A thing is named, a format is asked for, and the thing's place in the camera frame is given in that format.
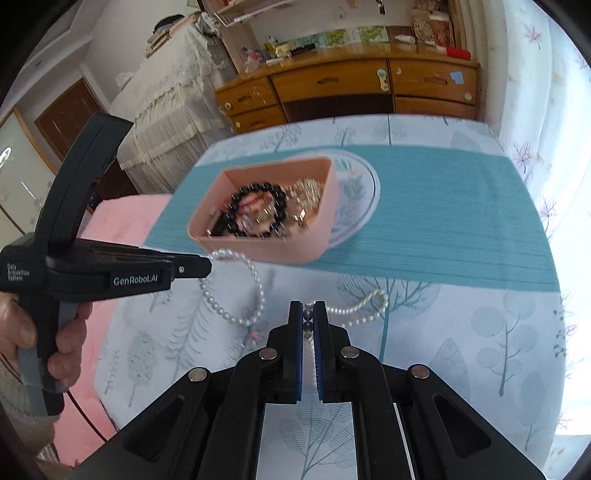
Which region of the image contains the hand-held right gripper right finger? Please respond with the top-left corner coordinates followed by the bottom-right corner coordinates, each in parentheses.
top-left (311, 300), bottom-right (546, 480)

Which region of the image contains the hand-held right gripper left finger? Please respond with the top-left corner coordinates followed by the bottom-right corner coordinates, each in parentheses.
top-left (76, 300), bottom-right (308, 480)

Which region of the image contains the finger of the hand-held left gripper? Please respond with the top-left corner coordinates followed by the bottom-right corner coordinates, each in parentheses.
top-left (90, 244), bottom-right (213, 282)

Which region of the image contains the long pearl necklace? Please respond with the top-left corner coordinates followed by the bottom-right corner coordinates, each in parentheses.
top-left (305, 290), bottom-right (389, 342)

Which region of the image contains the pearl bracelet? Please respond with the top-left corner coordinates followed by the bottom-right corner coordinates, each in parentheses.
top-left (199, 248), bottom-right (266, 342)

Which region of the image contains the red string bracelet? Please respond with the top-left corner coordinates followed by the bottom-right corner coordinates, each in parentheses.
top-left (228, 191), bottom-right (273, 217)

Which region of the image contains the pink jewelry box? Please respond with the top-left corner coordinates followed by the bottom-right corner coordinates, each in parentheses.
top-left (187, 156), bottom-right (340, 266)

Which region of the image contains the black bead bracelet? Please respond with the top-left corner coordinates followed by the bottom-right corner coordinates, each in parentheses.
top-left (212, 183), bottom-right (289, 239)

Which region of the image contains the gold hair comb ornament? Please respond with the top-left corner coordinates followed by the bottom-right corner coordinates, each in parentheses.
top-left (281, 179), bottom-right (326, 227)

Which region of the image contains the person's left forearm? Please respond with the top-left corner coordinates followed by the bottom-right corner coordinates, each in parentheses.
top-left (0, 348), bottom-right (70, 480)

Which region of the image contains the person's left hand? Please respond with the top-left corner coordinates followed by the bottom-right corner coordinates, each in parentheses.
top-left (0, 293), bottom-right (93, 394)

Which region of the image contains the pink blanket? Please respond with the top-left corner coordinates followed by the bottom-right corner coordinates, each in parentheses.
top-left (60, 194), bottom-right (174, 444)

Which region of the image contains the white framed glass door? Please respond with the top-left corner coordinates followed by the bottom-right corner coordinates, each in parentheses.
top-left (0, 106), bottom-right (58, 236)

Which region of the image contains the brown wooden door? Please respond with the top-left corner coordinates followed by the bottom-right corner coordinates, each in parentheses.
top-left (34, 78), bottom-right (139, 199)

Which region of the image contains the lace covered furniture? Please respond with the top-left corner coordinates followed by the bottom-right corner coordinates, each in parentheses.
top-left (115, 23), bottom-right (236, 195)

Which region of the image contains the tree print tablecloth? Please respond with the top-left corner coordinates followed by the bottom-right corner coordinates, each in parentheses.
top-left (95, 113), bottom-right (573, 480)

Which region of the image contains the round floral plate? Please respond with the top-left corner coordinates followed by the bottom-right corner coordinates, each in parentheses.
top-left (323, 148), bottom-right (382, 247)

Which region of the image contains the stack of books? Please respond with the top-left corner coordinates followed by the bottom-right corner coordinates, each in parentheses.
top-left (148, 18), bottom-right (185, 58)

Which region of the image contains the wooden desk with drawers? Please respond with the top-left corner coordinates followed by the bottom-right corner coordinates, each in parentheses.
top-left (215, 44), bottom-right (481, 134)

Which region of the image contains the row of green pictures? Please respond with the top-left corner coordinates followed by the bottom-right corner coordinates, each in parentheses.
top-left (305, 25), bottom-right (389, 47)

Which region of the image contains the white leaf print curtain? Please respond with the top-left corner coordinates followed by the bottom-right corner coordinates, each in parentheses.
top-left (480, 0), bottom-right (591, 435)

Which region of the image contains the floral print box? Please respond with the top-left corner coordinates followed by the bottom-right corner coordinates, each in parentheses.
top-left (411, 18), bottom-right (451, 45)

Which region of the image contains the thin black cable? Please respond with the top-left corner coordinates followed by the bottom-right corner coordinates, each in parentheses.
top-left (65, 390), bottom-right (118, 432)

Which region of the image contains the white wire shelf basket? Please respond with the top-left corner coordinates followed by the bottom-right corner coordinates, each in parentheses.
top-left (215, 0), bottom-right (296, 26)

